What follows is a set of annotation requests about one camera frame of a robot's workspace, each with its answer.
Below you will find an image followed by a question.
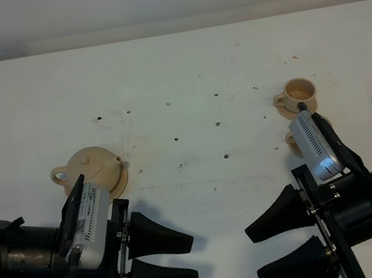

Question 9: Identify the beige cup saucer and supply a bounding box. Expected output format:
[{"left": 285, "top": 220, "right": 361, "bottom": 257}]
[
  {"left": 288, "top": 142, "right": 303, "bottom": 158},
  {"left": 277, "top": 100, "right": 318, "bottom": 120}
]

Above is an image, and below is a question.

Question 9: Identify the beige near teacup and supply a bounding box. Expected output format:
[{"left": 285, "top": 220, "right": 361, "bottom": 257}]
[{"left": 285, "top": 112, "right": 327, "bottom": 157}]

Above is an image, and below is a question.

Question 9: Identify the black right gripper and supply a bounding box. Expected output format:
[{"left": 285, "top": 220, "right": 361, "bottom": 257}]
[{"left": 245, "top": 165, "right": 372, "bottom": 278}]

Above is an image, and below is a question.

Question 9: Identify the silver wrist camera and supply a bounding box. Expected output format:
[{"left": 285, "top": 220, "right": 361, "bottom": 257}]
[
  {"left": 289, "top": 102, "right": 345, "bottom": 181},
  {"left": 58, "top": 175, "right": 110, "bottom": 270}
]

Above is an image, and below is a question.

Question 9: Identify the beige teapot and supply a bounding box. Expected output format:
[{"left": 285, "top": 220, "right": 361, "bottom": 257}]
[{"left": 50, "top": 146, "right": 129, "bottom": 198}]

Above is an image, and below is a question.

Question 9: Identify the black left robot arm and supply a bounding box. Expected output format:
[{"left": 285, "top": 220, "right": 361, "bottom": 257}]
[{"left": 0, "top": 199, "right": 199, "bottom": 278}]

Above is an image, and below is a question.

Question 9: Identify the beige far teacup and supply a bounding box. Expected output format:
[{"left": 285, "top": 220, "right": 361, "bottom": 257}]
[{"left": 272, "top": 77, "right": 317, "bottom": 112}]

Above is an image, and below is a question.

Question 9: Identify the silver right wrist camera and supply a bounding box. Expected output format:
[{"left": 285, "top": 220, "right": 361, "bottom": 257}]
[{"left": 289, "top": 102, "right": 345, "bottom": 181}]

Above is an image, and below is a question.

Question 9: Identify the beige far cup saucer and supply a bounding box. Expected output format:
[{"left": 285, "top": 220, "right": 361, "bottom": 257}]
[{"left": 277, "top": 100, "right": 318, "bottom": 120}]

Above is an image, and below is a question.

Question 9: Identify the beige teacup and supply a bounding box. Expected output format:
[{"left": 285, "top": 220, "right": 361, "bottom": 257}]
[
  {"left": 272, "top": 77, "right": 317, "bottom": 112},
  {"left": 285, "top": 112, "right": 327, "bottom": 157}
]

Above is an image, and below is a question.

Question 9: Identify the beige teapot saucer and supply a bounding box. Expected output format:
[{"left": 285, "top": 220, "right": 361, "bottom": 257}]
[{"left": 71, "top": 157, "right": 129, "bottom": 200}]

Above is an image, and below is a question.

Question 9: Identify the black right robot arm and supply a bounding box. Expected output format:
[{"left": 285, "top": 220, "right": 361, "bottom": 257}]
[{"left": 245, "top": 165, "right": 372, "bottom": 278}]

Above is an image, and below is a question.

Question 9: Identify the beige near cup saucer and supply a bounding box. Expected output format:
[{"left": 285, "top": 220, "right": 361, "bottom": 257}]
[{"left": 288, "top": 142, "right": 303, "bottom": 158}]

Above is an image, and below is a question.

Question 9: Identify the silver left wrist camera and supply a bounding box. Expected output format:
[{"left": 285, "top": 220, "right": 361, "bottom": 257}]
[{"left": 58, "top": 175, "right": 110, "bottom": 270}]

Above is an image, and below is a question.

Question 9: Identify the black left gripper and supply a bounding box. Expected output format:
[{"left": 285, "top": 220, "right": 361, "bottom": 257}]
[{"left": 41, "top": 190, "right": 199, "bottom": 278}]

